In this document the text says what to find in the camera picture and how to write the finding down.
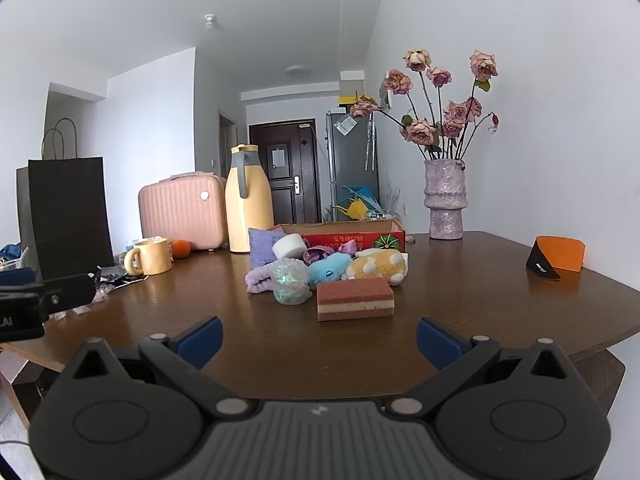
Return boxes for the orange black folded card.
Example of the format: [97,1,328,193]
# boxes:
[525,235,586,280]

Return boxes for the blue plush toy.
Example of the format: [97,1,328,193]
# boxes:
[308,252,352,290]

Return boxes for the yellow white plush toy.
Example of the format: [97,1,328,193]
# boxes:
[342,248,408,287]

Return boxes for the pink small suitcase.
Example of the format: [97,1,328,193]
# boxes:
[138,171,228,250]

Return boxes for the white round sponge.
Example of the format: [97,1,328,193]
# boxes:
[272,233,307,259]

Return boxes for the crumpled plastic wrappers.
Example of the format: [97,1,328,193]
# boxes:
[49,266,148,321]

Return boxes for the orange fruit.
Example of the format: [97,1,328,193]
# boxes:
[171,240,192,259]

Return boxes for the yellow ceramic mug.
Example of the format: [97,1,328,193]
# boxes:
[124,237,172,276]

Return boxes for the red layered sponge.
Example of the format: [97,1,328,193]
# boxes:
[316,278,395,322]

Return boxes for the lavender fluffy towel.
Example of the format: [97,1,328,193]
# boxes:
[245,264,273,295]

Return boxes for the black paper shopping bag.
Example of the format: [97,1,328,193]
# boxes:
[15,117,115,281]

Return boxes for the dark brown entrance door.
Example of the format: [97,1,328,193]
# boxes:
[250,119,321,224]

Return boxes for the red cardboard box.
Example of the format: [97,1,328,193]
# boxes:
[276,219,406,252]

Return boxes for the green bath puff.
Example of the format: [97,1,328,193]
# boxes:
[269,258,312,306]

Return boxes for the grey refrigerator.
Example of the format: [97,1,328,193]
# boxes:
[326,110,380,221]

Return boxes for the dried pink roses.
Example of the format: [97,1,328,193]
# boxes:
[348,49,500,166]

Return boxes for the purple satin scrunchie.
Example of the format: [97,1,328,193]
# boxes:
[303,240,358,266]

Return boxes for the purple knitted cloth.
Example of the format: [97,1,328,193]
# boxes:
[248,228,285,269]

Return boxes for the yellow thermos jug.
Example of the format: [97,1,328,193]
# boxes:
[224,144,274,254]

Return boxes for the purple ceramic vase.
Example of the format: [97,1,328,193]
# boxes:
[424,158,468,240]

